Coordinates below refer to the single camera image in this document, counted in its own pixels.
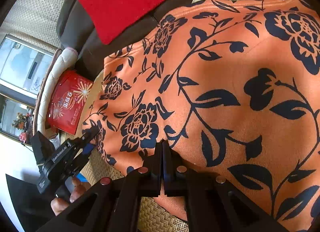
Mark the brown leather sofa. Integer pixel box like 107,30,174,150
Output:
56,0,290,77

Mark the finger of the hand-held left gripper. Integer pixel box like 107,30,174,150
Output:
71,127,100,149
75,144,95,170

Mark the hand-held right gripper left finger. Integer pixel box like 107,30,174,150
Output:
37,140,164,232

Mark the red gift box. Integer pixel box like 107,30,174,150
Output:
46,70,94,135

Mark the white floor air conditioner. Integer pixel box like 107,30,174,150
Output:
0,33,54,95

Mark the beige dotted curtain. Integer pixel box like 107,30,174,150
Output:
1,0,75,50

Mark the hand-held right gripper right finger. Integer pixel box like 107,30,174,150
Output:
162,140,288,232

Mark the orange floral shirt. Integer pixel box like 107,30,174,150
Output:
81,0,320,232

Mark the woven bamboo mat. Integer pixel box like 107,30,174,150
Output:
81,0,283,232

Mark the folded white and red quilt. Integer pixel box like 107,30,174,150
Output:
32,48,78,132

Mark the artificial flower bouquet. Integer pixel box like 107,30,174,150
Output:
12,112,34,142

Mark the person's left hand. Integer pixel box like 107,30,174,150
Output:
51,176,87,216

